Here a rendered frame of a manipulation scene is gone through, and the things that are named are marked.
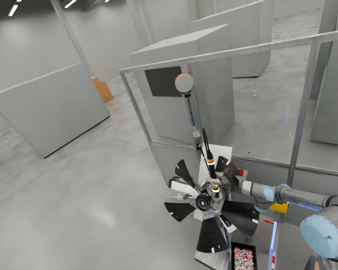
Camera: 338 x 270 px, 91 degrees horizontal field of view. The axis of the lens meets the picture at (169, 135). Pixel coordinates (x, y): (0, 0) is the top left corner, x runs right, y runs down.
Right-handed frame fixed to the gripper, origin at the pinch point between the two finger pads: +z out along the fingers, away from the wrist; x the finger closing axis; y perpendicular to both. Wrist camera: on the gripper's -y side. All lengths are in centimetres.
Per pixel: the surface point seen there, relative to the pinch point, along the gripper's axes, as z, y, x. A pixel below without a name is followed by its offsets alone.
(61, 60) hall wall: 1164, -67, 539
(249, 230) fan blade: -25.1, 33.7, -7.9
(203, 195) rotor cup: 6.3, 21.6, -2.2
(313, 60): -46, -43, 71
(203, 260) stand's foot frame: 22, 140, -10
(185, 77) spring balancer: 35, -44, 57
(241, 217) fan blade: -19.1, 30.7, -3.1
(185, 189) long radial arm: 29.4, 37.3, 6.8
